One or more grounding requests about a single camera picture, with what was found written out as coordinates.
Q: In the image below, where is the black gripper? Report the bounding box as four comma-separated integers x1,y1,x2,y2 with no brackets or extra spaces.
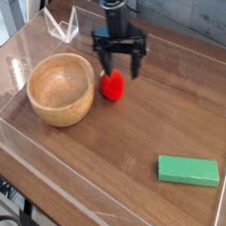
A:
92,3,147,79

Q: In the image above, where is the red felt fruit green leaf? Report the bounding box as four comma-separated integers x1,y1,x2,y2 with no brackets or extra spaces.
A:
99,69,125,102

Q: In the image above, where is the wooden bowl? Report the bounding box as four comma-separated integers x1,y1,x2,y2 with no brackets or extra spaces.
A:
26,52,95,128

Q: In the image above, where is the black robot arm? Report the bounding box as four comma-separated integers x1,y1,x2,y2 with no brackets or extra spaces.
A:
92,0,147,79

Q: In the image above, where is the green rectangular block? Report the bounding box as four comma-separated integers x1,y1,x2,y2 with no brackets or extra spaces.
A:
157,155,220,187

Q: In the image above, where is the clear acrylic corner bracket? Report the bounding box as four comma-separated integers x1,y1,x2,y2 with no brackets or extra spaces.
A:
44,8,78,44

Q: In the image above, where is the clear acrylic tray enclosure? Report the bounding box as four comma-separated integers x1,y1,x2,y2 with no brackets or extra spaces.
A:
0,15,226,226

